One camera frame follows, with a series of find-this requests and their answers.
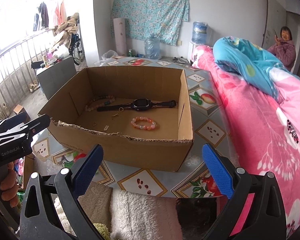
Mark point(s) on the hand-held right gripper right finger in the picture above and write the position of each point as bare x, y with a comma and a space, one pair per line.
218, 172

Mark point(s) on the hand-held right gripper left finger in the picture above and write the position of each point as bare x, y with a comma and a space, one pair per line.
87, 172

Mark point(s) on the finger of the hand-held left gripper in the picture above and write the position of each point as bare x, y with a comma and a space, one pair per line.
15, 120
37, 125

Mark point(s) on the brown cardboard box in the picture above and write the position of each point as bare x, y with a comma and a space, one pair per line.
140, 152

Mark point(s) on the black and pink smartwatch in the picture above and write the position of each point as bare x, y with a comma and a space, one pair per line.
140, 104

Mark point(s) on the person's left hand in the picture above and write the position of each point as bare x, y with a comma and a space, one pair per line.
8, 187

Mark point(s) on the small cardboard box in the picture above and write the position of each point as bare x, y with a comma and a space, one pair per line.
18, 109

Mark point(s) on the pair of beige shoes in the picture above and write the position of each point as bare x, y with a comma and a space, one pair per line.
2, 110
34, 87

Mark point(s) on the grey cabinet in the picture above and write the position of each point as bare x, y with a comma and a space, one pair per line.
57, 80

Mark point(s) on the fruit printed tablecloth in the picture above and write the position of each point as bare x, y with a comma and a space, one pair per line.
140, 180

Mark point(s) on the metal balcony railing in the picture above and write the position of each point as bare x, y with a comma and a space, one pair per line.
15, 62

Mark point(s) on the pink floral blanket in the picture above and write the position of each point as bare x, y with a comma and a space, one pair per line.
260, 130

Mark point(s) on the green fuzzy cloth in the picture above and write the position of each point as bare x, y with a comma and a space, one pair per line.
101, 231

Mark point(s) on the white fluffy cloth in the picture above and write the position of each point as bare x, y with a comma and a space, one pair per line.
140, 215

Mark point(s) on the wheelchair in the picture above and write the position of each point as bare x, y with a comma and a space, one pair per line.
77, 50

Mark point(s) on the pile of clothes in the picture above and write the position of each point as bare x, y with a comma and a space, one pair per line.
65, 30

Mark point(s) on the white plastic bag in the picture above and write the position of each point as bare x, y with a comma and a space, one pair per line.
110, 55

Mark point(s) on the dark hanging jacket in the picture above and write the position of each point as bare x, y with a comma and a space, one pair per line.
41, 16

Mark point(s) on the pink hanging garment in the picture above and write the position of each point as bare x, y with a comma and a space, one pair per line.
59, 12

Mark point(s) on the blue patterned blanket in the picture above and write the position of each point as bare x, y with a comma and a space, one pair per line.
240, 55

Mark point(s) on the white water dispenser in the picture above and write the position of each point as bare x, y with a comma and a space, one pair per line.
190, 51

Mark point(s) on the clear water jug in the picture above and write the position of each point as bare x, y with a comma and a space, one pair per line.
152, 47

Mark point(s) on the blue water jug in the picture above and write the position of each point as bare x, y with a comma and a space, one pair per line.
199, 32

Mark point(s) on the grey door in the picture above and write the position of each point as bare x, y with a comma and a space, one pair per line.
275, 15

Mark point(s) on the wall socket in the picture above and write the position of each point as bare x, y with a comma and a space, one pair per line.
180, 42

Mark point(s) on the floral wall cloth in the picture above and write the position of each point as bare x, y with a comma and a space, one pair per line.
150, 12

